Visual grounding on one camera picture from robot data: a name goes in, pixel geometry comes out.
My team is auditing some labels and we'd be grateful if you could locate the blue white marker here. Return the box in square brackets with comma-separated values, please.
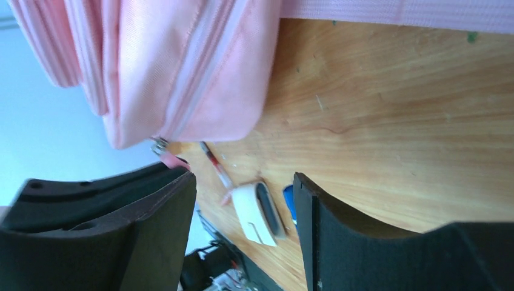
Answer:
[282, 184, 298, 229]

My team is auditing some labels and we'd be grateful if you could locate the pink school backpack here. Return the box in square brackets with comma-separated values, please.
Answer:
[9, 1, 513, 152]

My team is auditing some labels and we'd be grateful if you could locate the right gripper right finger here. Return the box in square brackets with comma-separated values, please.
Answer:
[293, 173, 513, 290]

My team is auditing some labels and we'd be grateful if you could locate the red gel pen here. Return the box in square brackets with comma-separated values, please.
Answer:
[199, 142, 233, 189]

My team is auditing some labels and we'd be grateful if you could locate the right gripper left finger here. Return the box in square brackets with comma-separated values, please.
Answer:
[1, 163, 196, 290]

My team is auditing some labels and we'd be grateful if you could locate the small beige notebook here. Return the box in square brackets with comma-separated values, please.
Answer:
[232, 181, 287, 247]

